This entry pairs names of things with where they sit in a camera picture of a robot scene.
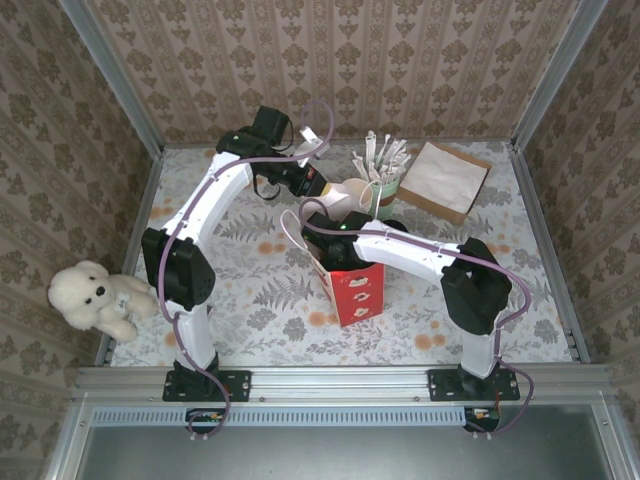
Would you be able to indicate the red white paper gift bag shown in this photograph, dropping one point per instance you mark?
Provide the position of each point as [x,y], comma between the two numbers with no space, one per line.
[357,297]

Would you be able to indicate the brown cardboard napkin box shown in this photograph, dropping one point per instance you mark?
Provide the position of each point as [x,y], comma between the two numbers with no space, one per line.
[435,207]

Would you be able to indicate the white paper napkin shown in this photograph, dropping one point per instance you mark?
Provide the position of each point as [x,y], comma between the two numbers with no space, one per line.
[440,175]

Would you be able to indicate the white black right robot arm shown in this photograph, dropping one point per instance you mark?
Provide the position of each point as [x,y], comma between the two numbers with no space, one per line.
[475,285]

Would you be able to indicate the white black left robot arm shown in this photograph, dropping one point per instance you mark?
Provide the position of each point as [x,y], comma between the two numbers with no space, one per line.
[180,270]

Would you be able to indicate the green paper cup stack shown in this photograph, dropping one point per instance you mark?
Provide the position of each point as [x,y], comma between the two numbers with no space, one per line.
[360,192]

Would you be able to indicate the paper wrapped straw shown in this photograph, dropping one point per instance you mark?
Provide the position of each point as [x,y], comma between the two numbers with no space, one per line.
[398,150]
[370,150]
[387,147]
[361,162]
[402,164]

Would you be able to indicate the light green straw holder cup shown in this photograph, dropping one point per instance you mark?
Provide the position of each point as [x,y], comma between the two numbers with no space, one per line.
[390,192]

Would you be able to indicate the grey metal panel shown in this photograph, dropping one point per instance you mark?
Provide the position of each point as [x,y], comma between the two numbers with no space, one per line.
[340,455]

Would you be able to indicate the white teddy bear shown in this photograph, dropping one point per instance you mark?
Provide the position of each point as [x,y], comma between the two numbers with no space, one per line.
[75,292]

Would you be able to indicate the aluminium front frame rail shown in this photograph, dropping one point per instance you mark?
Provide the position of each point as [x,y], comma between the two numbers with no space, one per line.
[340,382]

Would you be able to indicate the aluminium left side rail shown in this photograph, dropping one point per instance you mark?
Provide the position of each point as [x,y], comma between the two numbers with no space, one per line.
[144,200]

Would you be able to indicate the aluminium left frame post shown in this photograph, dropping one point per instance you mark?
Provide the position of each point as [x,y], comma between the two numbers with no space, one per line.
[116,80]

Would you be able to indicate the aluminium frame post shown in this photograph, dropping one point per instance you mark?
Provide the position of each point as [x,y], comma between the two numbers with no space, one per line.
[555,75]
[116,80]

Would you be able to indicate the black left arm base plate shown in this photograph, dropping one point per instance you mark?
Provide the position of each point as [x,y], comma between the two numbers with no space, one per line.
[240,386]

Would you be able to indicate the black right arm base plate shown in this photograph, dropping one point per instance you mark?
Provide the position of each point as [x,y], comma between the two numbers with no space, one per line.
[442,386]

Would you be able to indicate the aluminium right side rail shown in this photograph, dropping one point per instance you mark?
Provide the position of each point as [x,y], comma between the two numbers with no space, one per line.
[532,200]

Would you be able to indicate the aluminium right frame post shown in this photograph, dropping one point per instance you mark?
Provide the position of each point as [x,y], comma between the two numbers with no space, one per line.
[555,75]

